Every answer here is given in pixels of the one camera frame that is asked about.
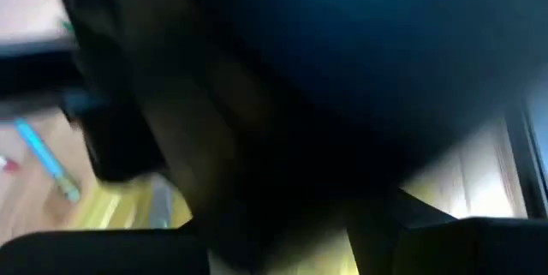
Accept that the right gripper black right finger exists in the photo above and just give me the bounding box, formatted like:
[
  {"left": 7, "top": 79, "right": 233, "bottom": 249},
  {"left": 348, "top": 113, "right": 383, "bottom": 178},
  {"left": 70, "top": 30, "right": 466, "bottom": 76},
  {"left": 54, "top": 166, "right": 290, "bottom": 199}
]
[{"left": 346, "top": 188, "right": 548, "bottom": 275}]

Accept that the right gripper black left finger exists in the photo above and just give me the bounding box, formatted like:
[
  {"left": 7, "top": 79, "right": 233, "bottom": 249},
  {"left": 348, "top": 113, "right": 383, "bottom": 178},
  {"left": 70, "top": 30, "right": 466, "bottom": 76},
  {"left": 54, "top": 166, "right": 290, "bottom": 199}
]
[{"left": 0, "top": 227, "right": 211, "bottom": 275}]

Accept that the yellow translucent plastic supply box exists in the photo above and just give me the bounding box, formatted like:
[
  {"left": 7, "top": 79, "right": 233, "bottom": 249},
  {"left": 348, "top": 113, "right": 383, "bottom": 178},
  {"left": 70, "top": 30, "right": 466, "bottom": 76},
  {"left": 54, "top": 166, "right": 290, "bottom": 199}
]
[{"left": 63, "top": 114, "right": 530, "bottom": 275}]

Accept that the blue pencil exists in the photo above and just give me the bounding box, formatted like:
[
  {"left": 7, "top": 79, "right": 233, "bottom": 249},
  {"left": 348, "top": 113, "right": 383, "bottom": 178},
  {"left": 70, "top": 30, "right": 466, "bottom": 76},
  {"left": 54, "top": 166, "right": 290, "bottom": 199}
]
[{"left": 11, "top": 117, "right": 83, "bottom": 204}]

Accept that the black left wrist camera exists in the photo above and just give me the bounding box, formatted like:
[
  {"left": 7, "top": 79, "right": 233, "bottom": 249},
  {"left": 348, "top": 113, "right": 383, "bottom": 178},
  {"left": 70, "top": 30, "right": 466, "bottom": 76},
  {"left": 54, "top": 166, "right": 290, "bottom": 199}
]
[{"left": 0, "top": 39, "right": 102, "bottom": 117}]

